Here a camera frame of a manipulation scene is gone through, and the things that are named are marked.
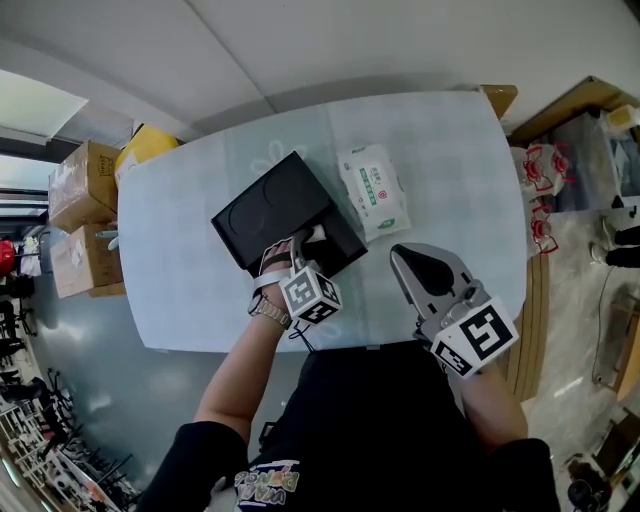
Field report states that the white green wet wipes packet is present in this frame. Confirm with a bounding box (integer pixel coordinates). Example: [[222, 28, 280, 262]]
[[335, 143, 412, 245]]

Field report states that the table with pale blue cloth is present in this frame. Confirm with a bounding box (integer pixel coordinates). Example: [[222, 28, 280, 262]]
[[115, 89, 529, 354]]

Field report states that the person's right forearm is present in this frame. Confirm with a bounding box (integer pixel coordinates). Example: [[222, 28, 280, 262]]
[[462, 364, 529, 444]]

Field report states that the silver wristwatch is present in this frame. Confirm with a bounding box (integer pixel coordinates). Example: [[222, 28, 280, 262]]
[[248, 298, 293, 330]]

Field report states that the person's left hand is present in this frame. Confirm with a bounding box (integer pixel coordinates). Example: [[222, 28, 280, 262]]
[[253, 237, 299, 312]]

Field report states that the yellow bag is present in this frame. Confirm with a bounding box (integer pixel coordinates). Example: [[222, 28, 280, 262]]
[[114, 123, 180, 189]]

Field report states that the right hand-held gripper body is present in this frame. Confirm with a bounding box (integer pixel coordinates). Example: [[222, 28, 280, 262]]
[[412, 278, 520, 381]]

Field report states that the light wooden chair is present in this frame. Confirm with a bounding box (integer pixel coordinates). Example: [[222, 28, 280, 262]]
[[612, 284, 640, 401]]

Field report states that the red and white plastic bag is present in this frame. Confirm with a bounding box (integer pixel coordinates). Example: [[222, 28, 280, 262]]
[[529, 204, 559, 256], [509, 142, 576, 195]]

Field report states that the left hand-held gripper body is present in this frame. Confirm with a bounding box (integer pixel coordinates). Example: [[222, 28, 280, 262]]
[[277, 236, 343, 327]]

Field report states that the white wrist strap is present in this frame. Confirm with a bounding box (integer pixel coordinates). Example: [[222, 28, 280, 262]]
[[252, 267, 295, 302]]

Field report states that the person's left forearm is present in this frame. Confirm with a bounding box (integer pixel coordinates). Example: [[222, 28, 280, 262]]
[[193, 314, 291, 444]]

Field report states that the pale yellow plastic container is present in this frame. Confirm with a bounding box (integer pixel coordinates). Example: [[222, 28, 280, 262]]
[[602, 103, 640, 134]]

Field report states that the black floor cable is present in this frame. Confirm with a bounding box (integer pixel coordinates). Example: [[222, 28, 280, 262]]
[[592, 264, 619, 384]]

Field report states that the wooden slatted mat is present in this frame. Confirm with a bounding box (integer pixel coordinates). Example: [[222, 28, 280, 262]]
[[499, 254, 551, 401]]

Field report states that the taped brown cardboard box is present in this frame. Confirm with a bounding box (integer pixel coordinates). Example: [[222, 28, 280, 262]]
[[48, 139, 124, 234]]

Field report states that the person's black clothing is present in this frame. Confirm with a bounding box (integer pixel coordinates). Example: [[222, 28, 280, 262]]
[[137, 344, 561, 512]]

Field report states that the black box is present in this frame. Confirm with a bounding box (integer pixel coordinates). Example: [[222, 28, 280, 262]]
[[210, 150, 370, 280]]

